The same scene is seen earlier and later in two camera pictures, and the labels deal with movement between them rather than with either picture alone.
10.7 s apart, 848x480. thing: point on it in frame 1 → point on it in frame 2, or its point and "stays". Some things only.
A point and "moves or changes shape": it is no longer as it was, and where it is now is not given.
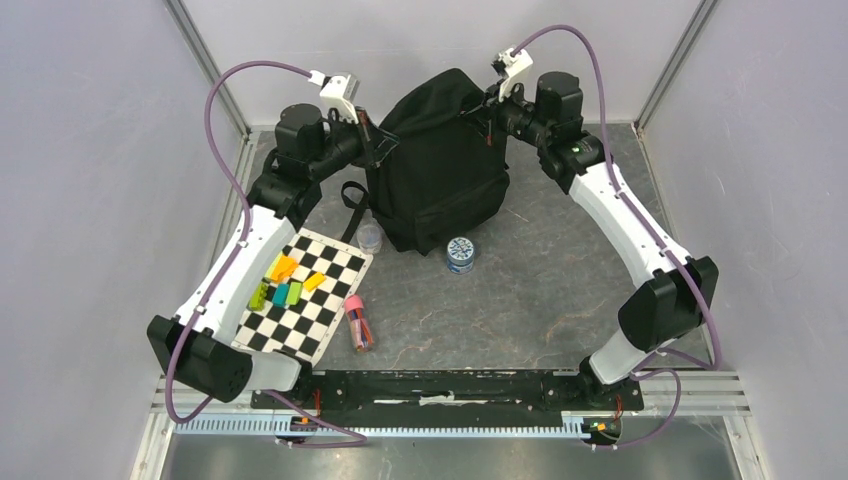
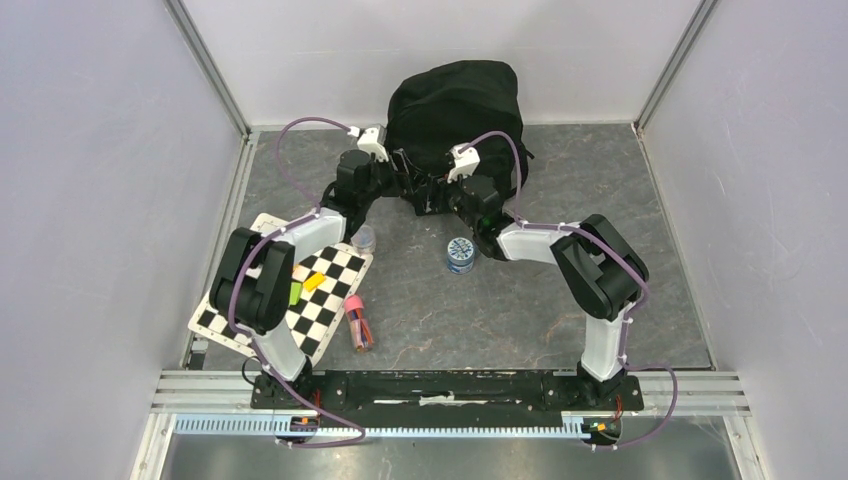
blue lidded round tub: (460, 255) stays
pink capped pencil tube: (359, 323) stays
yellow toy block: (314, 281) stays
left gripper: (372, 143) → (401, 182)
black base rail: (454, 396) stays
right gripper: (494, 112) → (429, 196)
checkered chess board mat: (308, 329) stays
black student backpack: (447, 179) moves or changes shape
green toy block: (294, 293) stays
